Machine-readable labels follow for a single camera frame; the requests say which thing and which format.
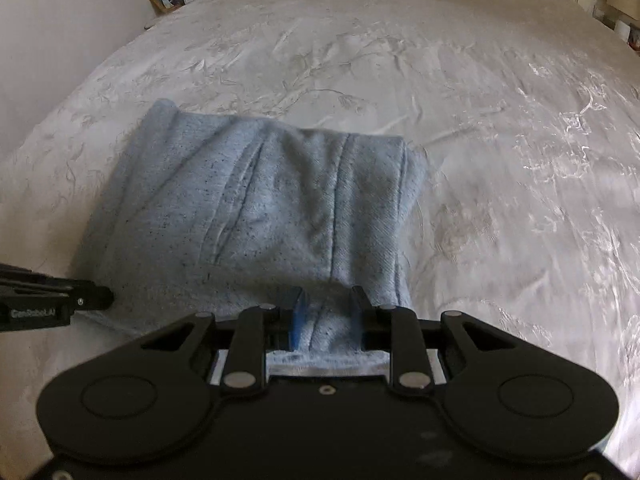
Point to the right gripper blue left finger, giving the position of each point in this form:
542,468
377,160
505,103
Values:
294,308

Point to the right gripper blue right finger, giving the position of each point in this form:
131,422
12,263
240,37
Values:
360,305

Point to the grey-blue sweatpants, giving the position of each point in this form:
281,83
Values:
223,213

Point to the left white nightstand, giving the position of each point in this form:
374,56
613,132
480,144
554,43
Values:
153,22

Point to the white cup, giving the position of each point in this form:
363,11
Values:
622,30

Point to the small dark picture frame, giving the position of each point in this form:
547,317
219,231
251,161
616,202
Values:
634,38

